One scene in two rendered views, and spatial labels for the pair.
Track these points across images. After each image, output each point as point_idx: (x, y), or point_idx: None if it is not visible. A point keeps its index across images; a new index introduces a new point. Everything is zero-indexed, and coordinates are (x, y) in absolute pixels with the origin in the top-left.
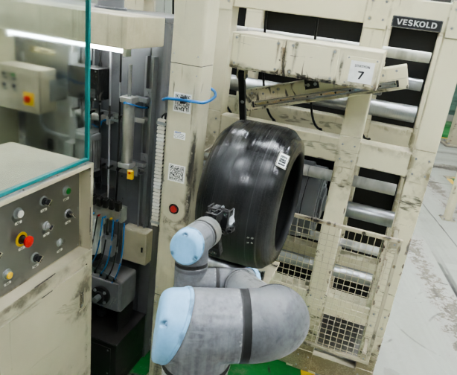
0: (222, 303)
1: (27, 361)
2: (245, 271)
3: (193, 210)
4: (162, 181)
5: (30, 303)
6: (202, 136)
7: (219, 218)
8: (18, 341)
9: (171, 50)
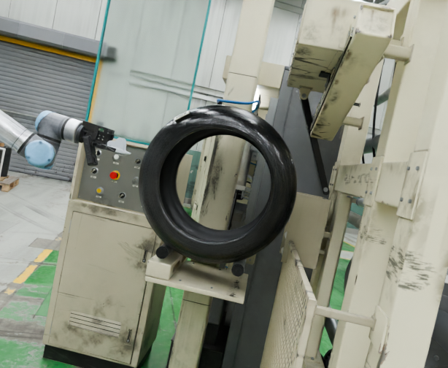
0: None
1: (87, 255)
2: (31, 131)
3: (215, 210)
4: None
5: (100, 215)
6: (233, 139)
7: (90, 128)
8: (85, 234)
9: (295, 95)
